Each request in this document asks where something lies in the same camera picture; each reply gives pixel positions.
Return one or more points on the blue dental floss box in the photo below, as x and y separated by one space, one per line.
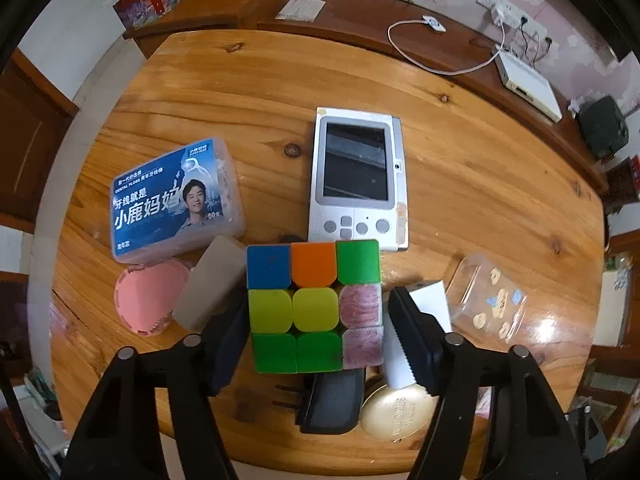
165 205

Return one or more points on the clear case with bear stickers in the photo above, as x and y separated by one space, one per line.
490 300

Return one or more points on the silver handheld screen device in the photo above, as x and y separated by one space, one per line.
355 160

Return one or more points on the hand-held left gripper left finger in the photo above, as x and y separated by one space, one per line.
227 340

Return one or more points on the white charger plug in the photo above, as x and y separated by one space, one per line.
430 305

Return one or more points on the black speaker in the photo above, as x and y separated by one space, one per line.
602 127

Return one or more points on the gold round tin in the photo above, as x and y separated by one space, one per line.
395 415

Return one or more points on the white power strip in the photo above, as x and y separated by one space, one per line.
505 5

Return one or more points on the brown wooden door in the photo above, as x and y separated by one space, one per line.
30 140

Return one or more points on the white router box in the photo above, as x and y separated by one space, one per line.
530 85

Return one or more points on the red printed box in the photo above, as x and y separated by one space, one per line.
147 2

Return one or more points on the long wooden media cabinet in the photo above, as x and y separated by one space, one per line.
360 30

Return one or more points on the pink round container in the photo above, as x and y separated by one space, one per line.
145 300

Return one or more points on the cream charger block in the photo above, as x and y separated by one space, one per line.
205 285

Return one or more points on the white paper sheet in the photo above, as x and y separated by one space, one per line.
300 10

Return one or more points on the wooden side cabinet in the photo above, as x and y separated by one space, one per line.
235 5

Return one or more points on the colourful puzzle cube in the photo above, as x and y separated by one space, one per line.
315 310

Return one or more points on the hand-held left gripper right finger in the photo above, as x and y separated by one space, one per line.
415 340

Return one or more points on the black plug adapter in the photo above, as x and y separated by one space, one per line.
330 405

